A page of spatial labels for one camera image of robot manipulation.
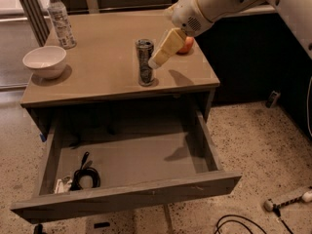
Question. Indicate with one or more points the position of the redbull can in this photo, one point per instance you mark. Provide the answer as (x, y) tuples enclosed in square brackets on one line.
[(144, 50)]

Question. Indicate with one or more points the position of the metal railing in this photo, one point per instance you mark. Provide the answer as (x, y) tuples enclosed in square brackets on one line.
[(248, 27)]

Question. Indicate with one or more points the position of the clear plastic water bottle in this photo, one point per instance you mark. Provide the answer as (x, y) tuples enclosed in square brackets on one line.
[(60, 21)]

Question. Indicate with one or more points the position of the white ceramic bowl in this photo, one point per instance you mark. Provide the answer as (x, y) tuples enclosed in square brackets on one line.
[(46, 62)]

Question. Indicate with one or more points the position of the small grey floor device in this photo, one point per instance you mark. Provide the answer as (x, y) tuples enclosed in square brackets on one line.
[(272, 100)]

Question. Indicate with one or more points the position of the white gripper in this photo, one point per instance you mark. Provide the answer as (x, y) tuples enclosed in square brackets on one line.
[(184, 15)]

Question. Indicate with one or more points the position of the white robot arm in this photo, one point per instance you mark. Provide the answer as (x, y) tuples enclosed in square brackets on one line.
[(296, 14)]

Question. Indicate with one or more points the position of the small white packet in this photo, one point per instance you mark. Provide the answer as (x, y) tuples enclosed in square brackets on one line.
[(63, 185)]

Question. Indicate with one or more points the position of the red apple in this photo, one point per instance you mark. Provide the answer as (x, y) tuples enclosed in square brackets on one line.
[(189, 41)]

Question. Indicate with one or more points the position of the open grey top drawer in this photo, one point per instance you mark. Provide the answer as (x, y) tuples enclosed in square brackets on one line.
[(166, 159)]

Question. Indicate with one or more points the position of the white power strip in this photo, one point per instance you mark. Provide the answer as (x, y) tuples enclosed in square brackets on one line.
[(301, 194)]

